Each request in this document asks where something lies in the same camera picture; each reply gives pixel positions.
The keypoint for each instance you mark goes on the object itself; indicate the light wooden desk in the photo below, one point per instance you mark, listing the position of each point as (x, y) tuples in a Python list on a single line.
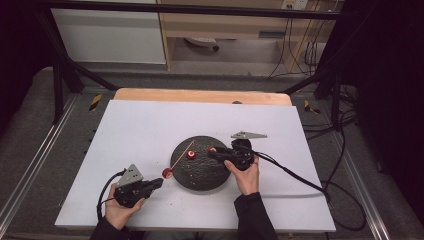
[(216, 25)]

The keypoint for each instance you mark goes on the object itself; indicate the aluminium floor rail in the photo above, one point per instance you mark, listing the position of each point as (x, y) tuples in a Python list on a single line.
[(36, 156), (363, 190)]

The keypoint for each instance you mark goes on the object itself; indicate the wooden table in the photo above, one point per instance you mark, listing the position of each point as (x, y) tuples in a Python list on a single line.
[(200, 96)]

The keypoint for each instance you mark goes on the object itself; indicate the person's right hand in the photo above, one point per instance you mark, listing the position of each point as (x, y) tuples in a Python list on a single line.
[(248, 180)]

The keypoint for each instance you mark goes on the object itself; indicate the black round plate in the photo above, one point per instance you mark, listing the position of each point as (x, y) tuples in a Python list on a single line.
[(200, 173)]

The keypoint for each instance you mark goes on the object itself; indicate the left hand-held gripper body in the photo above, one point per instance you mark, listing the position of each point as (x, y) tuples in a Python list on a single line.
[(130, 191)]

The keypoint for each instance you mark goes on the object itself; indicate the white wall socket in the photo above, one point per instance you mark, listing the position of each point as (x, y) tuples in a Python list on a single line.
[(294, 4)]

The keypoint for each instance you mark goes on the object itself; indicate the black metal frame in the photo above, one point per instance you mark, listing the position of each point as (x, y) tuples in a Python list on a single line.
[(58, 86)]

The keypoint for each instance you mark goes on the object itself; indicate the yellow black floor tape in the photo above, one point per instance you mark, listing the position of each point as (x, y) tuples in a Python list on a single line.
[(95, 102), (311, 107)]

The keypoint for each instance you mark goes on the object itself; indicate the white power strip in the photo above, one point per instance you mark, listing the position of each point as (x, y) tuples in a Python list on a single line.
[(200, 41)]

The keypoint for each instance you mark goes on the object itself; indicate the black curtain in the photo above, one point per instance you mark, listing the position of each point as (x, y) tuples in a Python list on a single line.
[(16, 50), (393, 83)]

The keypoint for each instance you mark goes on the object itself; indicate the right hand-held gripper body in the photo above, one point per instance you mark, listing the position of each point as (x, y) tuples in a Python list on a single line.
[(242, 155)]

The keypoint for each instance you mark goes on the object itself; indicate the person's left hand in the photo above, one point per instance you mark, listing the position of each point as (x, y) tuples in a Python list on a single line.
[(120, 213)]

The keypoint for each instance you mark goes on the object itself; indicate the white board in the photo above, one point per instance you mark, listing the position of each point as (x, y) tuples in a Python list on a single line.
[(140, 133)]

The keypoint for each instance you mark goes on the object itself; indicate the white cabinet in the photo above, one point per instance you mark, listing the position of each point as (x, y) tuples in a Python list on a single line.
[(110, 36)]

